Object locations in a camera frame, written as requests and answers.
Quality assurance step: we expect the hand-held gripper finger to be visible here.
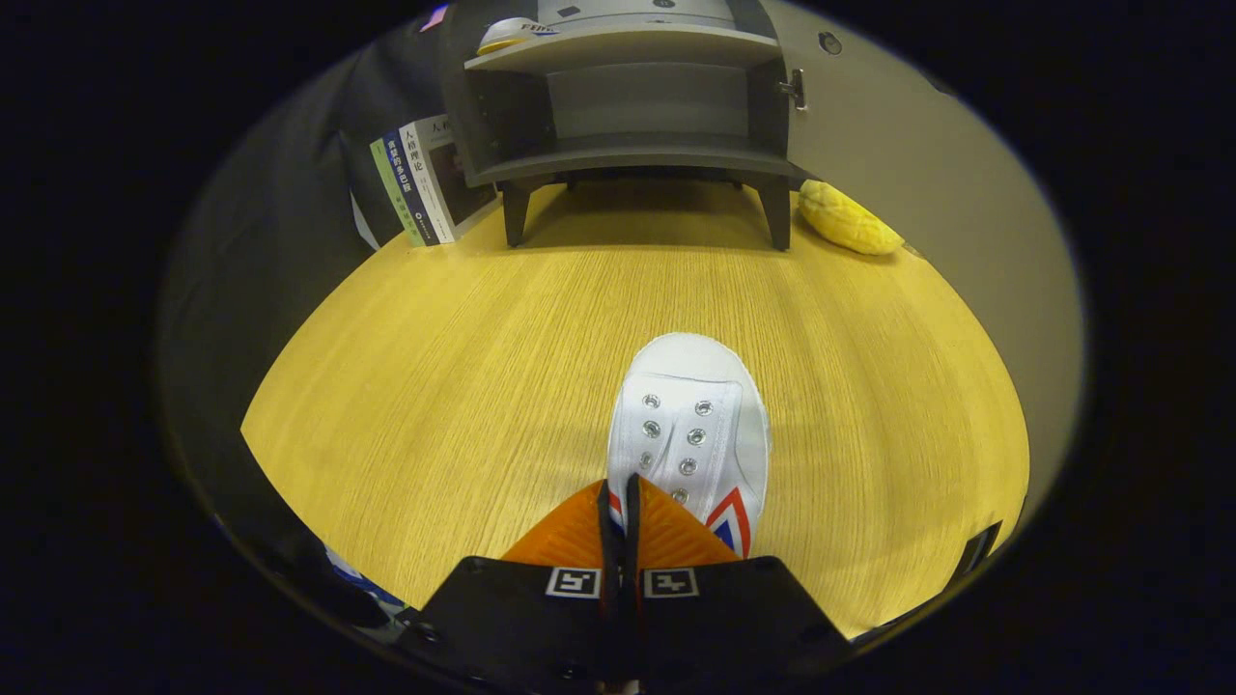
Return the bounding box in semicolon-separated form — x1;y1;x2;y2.
401;478;624;695
628;473;856;695

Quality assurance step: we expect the yellow plush toy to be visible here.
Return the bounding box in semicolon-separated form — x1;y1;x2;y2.
798;180;906;257

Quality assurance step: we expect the white book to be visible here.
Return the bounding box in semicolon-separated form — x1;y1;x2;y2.
401;114;499;242

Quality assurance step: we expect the black backdrop cloth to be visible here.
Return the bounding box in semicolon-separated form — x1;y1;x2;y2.
159;10;464;619

